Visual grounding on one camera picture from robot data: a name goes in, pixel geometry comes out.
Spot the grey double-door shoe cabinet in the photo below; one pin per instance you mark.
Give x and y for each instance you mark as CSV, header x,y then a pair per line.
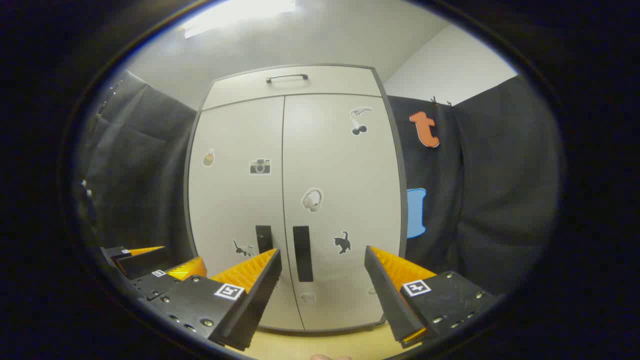
x,y
403,210

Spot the white cabinet door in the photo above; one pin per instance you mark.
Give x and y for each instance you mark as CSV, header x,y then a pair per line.
x,y
235,200
345,170

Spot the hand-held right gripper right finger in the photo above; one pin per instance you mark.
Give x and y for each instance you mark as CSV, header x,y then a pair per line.
x,y
387,295

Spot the ceiling light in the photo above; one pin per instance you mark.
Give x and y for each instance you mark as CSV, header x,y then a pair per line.
x,y
235,15

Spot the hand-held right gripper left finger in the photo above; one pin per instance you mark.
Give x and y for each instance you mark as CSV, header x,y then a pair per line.
x,y
255,305

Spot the black backdrop cloth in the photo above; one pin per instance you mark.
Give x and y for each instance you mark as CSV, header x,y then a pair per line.
x,y
500,175

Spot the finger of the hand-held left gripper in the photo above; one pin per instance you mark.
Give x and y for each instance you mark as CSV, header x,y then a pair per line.
x,y
145,264
160,285

